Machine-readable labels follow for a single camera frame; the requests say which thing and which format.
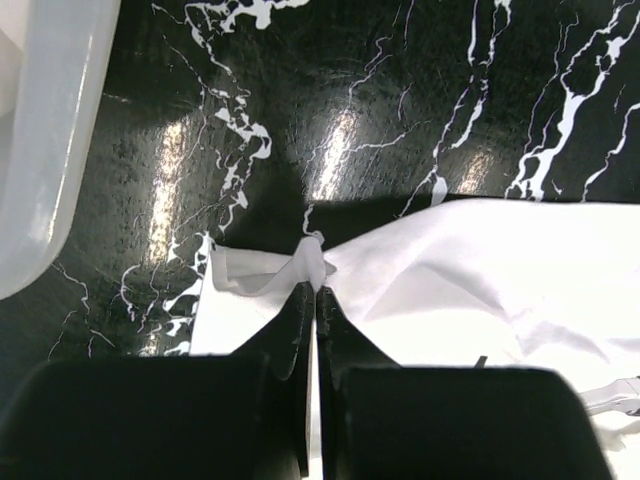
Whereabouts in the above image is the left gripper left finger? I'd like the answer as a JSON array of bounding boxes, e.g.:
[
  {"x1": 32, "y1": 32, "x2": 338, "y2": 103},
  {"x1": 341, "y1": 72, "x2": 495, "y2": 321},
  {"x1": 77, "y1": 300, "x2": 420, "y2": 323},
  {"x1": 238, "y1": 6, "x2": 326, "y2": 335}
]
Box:
[{"x1": 1, "y1": 283, "x2": 314, "y2": 479}]

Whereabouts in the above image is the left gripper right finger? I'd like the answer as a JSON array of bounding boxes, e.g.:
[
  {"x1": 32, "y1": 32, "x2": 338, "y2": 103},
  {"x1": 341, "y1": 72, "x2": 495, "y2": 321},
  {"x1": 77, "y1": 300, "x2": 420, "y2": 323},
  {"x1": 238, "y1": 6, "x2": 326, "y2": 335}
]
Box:
[{"x1": 316, "y1": 288, "x2": 611, "y2": 479}]

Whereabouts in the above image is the white plastic basket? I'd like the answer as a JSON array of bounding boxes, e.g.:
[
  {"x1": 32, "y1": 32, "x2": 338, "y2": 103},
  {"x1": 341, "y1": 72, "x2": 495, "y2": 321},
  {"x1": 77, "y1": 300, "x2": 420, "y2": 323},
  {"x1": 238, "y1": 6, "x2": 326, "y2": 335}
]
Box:
[{"x1": 1, "y1": 1, "x2": 120, "y2": 298}]

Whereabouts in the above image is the white t shirt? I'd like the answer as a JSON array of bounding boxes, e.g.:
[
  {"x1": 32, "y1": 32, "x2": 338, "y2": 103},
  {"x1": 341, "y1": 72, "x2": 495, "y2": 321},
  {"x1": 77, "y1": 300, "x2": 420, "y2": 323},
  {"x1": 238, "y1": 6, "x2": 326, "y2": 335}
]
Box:
[{"x1": 190, "y1": 200, "x2": 639, "y2": 479}]

